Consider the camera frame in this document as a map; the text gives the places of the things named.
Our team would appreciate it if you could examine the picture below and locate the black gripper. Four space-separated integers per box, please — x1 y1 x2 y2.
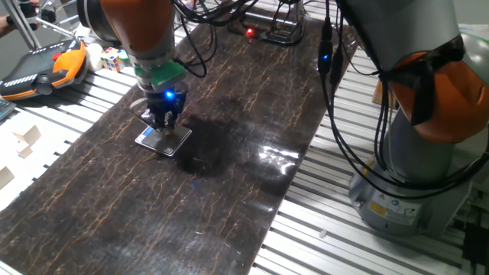
143 85 189 133

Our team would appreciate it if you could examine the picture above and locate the person's forearm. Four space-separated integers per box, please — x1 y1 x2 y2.
0 14 19 39

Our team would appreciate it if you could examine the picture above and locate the silver digital pocket scale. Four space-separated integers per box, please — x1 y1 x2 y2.
134 123 193 159

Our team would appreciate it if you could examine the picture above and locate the dark marble pattern mat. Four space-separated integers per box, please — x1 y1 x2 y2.
0 7 358 275

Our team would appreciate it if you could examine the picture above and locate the Rubik's cube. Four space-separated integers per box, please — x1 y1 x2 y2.
99 46 129 73

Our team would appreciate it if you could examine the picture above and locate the white round object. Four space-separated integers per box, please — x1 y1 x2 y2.
85 42 105 73

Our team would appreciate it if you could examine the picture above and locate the orange and black teach pendant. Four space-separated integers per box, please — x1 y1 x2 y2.
0 38 89 102

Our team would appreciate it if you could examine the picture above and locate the large wooden cube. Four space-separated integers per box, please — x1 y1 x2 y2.
0 165 16 191
11 124 43 147

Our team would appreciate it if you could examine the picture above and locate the small wooden cube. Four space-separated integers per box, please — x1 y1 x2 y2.
15 141 34 160

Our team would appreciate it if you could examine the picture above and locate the brown cardboard piece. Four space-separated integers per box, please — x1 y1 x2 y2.
371 79 399 111

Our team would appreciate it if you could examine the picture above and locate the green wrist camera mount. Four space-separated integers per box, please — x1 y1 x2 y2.
133 60 187 89

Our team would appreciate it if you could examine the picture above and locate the black wrist cable bundle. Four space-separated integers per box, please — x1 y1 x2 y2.
170 0 261 79

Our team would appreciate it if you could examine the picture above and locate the black base cable bundle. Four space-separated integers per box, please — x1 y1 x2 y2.
316 0 489 200

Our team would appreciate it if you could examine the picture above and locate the silver metal frame post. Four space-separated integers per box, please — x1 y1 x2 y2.
1 0 42 51

